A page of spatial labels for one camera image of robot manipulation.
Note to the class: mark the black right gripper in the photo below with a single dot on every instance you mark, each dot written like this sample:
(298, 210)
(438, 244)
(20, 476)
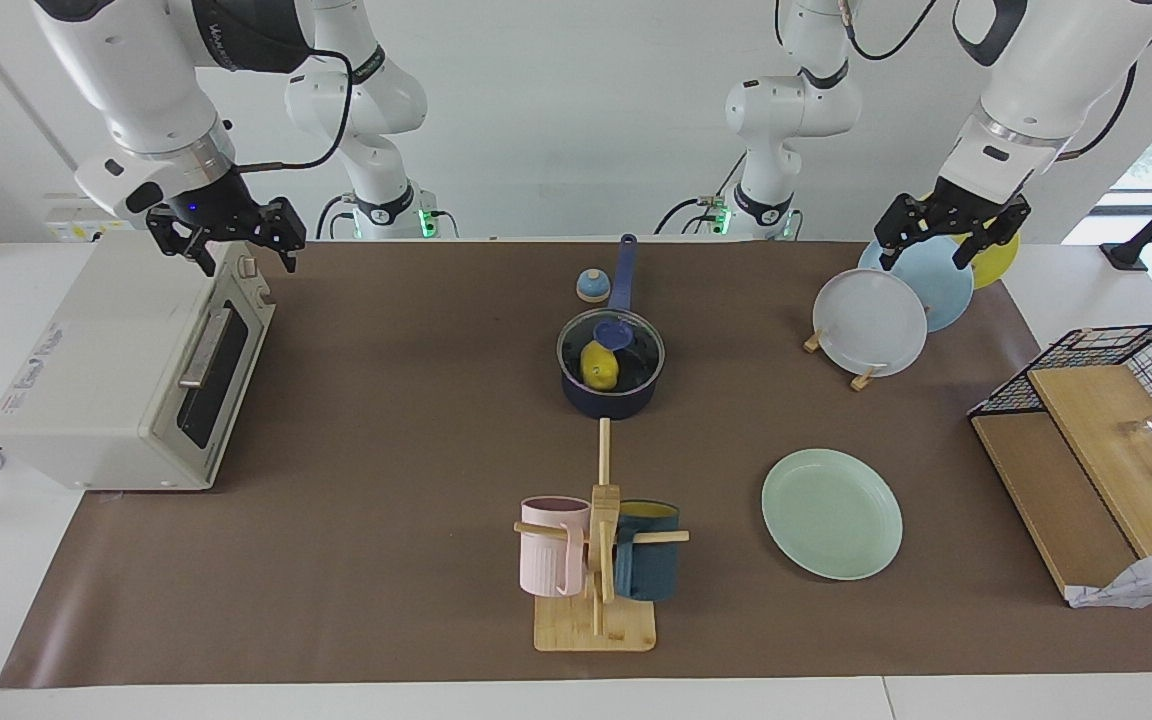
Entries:
(221, 210)

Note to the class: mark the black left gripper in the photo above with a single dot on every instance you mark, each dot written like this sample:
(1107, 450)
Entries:
(966, 208)

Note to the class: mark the glass pot lid blue knob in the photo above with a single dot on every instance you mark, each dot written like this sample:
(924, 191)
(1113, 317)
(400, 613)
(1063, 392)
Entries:
(636, 350)

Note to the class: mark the yellow lemon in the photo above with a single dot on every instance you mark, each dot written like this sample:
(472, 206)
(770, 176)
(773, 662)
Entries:
(598, 370)

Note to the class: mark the yellow plate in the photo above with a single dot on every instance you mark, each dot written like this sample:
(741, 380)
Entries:
(998, 262)

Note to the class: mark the light blue plate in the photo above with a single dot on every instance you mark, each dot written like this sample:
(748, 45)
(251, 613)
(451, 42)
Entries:
(941, 285)

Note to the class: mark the grey plate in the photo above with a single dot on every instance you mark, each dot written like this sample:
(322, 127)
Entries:
(868, 322)

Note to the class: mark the wooden plate rack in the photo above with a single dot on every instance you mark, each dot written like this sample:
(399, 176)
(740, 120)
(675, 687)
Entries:
(863, 380)

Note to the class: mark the mint green plate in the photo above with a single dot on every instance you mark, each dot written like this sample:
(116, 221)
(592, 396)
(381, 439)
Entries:
(831, 515)

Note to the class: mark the white power strip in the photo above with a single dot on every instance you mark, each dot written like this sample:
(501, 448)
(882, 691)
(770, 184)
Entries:
(71, 225)

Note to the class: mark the beige toaster oven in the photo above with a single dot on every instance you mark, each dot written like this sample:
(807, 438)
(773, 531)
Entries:
(106, 370)

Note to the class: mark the brown table mat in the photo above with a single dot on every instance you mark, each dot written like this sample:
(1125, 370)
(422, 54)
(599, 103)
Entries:
(386, 450)

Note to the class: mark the brown wooden board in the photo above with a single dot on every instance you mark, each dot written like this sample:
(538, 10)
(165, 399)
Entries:
(1056, 500)

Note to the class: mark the light wooden board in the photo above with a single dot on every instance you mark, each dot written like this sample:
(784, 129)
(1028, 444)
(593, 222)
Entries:
(1116, 470)

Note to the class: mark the dark blue saucepan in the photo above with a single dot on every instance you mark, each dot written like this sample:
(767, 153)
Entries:
(624, 270)

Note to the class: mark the dark blue mug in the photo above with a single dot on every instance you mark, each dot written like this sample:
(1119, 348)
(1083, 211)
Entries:
(648, 565)

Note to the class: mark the pink ribbed mug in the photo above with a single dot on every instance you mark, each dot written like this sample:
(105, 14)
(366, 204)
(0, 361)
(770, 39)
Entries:
(551, 555)

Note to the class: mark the wooden mug tree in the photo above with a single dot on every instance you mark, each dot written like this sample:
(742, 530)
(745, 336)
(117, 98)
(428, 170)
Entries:
(596, 625)

